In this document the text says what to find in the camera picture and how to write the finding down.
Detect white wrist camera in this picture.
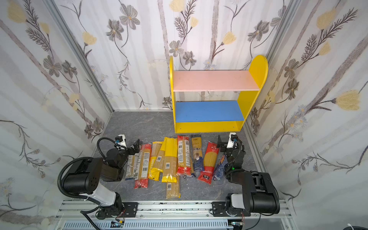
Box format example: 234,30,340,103
115,134,127,148
227,132,238,149

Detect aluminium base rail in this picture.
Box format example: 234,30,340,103
53,199,297,230

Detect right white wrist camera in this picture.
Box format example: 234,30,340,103
227,132,238,149

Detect yellow shelf pink blue boards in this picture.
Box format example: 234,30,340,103
169,55,268,134

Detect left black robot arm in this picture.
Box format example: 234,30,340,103
57,135,140,219

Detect clear white spaghetti bag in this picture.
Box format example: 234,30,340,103
125,150,142,180

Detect blue gold spaghetti bag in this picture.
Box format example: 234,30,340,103
191,135,204,178

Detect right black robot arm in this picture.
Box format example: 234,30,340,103
212,133,280,217

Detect large yellow spaghetti bag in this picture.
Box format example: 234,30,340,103
162,137,178,183

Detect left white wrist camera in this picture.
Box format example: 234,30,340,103
115,134,127,148

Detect brown spaghetti pack bottom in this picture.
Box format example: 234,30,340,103
166,176,181,199

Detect yellow spaghetti bag small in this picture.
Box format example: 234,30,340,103
149,140,166,181

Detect red yellow spaghetti bag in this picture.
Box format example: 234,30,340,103
198,142,219,185

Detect red clear spaghetti bag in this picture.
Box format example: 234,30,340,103
134,143,152,189

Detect red labelled spaghetti bag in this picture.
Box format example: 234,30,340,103
177,136,191,176

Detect white cable duct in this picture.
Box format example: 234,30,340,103
61,219,234,230

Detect dark blue Barilla spaghetti bag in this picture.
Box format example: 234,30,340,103
212,154,228,181

